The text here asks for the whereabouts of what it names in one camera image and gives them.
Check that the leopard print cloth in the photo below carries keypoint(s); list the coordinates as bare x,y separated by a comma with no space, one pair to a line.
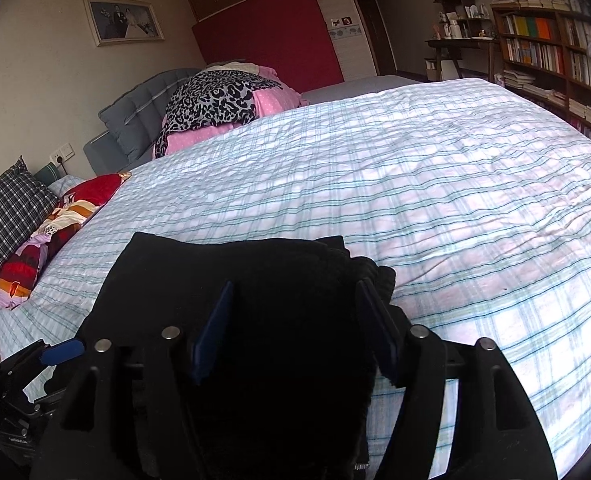
215,100

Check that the pink bedding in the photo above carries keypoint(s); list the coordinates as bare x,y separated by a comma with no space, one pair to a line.
270,102

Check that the wooden bookshelf with books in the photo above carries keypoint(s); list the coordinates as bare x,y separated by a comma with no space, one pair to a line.
535,45

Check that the grey padded headboard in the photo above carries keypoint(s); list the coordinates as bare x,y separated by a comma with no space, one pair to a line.
135,120

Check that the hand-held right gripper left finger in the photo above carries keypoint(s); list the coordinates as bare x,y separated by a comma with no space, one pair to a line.
210,335

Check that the framed wall picture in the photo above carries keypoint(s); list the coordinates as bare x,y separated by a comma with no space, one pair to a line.
124,20

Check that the white wall socket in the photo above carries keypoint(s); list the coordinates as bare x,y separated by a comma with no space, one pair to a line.
61,154

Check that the black pants with silver stripes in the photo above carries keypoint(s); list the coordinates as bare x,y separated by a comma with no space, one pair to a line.
275,285

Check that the red patterned blanket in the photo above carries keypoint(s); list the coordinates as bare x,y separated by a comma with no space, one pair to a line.
95,187

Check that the light blue pillow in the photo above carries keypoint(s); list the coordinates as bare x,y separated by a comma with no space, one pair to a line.
65,186

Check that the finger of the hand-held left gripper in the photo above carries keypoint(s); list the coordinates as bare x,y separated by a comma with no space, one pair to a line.
63,352

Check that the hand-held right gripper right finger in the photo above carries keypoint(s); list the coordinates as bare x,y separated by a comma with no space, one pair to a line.
378,330

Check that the colourful patterned cloth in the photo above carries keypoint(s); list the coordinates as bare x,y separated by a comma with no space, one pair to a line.
25,260

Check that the dark wooden desk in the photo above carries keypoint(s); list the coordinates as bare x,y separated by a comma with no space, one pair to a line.
460,42

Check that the black and white plaid pillow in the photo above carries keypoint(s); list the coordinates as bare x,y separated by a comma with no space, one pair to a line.
10,210

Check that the red padded wall panel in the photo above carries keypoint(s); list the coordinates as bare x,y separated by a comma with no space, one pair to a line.
270,35

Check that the small wooden desk shelf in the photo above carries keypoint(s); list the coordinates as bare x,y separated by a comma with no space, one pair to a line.
468,7

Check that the bed with plaid sheet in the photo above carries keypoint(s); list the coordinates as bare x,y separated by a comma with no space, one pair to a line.
375,170

